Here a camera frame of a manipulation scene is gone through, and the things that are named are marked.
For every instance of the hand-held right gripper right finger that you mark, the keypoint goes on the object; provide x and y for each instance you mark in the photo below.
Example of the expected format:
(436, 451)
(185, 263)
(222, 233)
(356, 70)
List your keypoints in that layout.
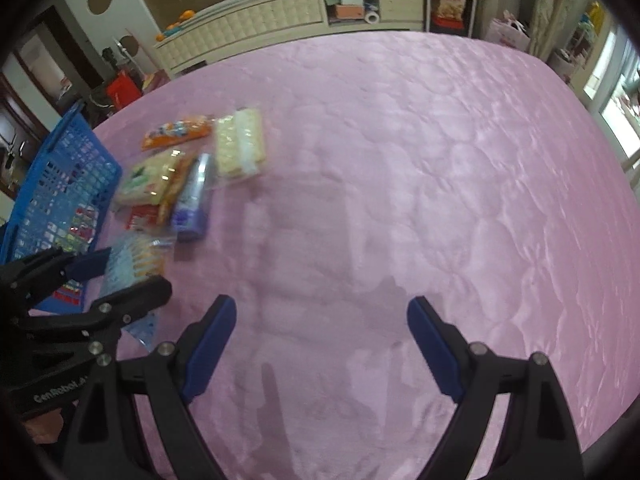
(435, 350)

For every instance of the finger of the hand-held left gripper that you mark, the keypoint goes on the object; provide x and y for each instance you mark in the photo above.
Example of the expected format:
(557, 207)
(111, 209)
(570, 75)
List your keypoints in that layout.
(135, 297)
(90, 262)

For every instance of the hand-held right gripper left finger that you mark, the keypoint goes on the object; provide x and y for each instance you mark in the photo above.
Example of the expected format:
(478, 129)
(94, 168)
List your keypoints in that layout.
(207, 350)

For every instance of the light blue snack bag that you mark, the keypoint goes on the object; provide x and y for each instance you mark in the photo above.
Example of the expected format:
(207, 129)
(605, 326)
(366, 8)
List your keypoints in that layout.
(130, 257)

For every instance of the red snack pouch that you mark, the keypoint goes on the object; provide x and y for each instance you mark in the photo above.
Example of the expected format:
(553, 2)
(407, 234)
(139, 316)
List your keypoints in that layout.
(137, 220)

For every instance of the blue plastic basket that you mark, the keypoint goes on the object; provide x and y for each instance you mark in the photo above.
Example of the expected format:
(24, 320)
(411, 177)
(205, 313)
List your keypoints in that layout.
(65, 185)

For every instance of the green label cracker packet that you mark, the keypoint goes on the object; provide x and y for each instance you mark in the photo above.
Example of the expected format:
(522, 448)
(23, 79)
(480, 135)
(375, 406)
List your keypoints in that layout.
(142, 180)

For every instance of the slim tan snack packet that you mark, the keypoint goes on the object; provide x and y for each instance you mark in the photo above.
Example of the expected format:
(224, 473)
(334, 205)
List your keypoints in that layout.
(175, 185)

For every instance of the purple foil tube packet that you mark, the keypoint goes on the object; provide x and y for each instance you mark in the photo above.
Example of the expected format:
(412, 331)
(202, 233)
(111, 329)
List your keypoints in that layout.
(192, 195)

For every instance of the orange printed snack packet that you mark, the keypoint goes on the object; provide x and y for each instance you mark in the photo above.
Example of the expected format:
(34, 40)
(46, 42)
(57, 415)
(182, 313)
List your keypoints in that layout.
(175, 135)

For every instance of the cream wafer packet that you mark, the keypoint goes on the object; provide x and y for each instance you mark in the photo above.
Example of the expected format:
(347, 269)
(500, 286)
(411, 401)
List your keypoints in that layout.
(240, 147)

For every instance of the person's left hand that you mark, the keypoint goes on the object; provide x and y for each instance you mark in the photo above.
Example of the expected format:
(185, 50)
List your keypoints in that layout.
(47, 427)

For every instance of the pink quilted table cover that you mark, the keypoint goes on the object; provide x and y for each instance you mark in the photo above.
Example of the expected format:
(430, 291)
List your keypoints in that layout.
(400, 210)

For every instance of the dark wooden door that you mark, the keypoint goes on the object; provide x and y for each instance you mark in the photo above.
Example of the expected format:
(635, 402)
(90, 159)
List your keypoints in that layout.
(15, 130)

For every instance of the red bag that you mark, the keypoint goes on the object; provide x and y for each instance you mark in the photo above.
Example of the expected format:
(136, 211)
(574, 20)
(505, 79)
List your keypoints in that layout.
(122, 92)

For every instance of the blue fruit plate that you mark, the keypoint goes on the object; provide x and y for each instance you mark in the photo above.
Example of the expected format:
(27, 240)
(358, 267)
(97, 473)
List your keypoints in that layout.
(172, 32)

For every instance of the cream TV cabinet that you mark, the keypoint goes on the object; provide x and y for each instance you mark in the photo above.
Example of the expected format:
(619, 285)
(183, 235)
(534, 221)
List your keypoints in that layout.
(270, 15)

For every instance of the pink shopping bag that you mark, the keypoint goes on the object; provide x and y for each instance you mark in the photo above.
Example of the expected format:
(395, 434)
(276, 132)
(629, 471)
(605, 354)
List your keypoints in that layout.
(507, 30)

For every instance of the red printed gift box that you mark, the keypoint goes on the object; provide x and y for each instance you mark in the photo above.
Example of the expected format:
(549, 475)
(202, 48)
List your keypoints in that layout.
(450, 15)

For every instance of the white paper roll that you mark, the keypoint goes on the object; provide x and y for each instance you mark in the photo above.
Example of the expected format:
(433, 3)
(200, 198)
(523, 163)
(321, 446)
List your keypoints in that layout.
(371, 17)

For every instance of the orange storage box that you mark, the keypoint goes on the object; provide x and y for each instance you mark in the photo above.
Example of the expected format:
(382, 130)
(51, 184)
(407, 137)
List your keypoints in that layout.
(347, 10)

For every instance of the patterned curtain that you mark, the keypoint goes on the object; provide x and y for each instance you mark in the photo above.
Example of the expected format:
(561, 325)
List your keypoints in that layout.
(550, 5)

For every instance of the round brown wall disc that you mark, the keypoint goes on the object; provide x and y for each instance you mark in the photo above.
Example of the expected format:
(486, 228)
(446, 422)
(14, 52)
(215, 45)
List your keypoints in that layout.
(130, 42)

